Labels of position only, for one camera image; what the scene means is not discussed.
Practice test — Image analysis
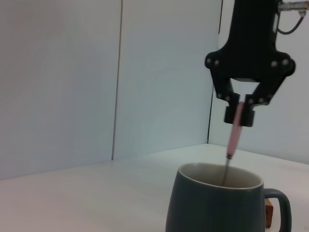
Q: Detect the right gripper cable plug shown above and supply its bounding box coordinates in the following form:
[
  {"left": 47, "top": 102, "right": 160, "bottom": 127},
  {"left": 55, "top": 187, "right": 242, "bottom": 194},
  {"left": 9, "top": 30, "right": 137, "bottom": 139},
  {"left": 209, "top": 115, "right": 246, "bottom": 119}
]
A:
[{"left": 277, "top": 0, "right": 309, "bottom": 35}]

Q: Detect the light wooden arch block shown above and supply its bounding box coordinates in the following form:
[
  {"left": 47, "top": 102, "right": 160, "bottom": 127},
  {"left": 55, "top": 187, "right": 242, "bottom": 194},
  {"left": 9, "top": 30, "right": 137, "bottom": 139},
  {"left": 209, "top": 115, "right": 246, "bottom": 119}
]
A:
[{"left": 264, "top": 198, "right": 275, "bottom": 229}]

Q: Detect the pink handled metal spoon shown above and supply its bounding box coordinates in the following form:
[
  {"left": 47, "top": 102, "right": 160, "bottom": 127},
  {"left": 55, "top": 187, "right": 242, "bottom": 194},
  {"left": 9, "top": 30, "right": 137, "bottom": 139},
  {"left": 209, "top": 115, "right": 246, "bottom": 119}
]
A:
[{"left": 221, "top": 101, "right": 244, "bottom": 187}]

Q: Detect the grey mug with dark drink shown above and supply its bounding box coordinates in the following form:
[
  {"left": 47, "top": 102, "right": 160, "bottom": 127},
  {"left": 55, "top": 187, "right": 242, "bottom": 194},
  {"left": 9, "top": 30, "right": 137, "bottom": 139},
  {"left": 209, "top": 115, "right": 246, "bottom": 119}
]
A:
[{"left": 165, "top": 162, "right": 292, "bottom": 232}]

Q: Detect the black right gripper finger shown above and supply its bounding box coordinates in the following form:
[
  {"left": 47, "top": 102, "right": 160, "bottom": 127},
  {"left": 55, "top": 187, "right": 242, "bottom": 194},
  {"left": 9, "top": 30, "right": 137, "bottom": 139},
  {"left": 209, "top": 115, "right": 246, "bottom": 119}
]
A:
[
  {"left": 210, "top": 69, "right": 241, "bottom": 124},
  {"left": 241, "top": 74, "right": 288, "bottom": 126}
]

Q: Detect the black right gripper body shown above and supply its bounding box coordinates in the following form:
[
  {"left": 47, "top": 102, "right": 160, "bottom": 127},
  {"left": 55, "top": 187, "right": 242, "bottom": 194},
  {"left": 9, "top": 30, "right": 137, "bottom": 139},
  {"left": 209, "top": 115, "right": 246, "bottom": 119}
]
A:
[{"left": 205, "top": 0, "right": 296, "bottom": 84}]

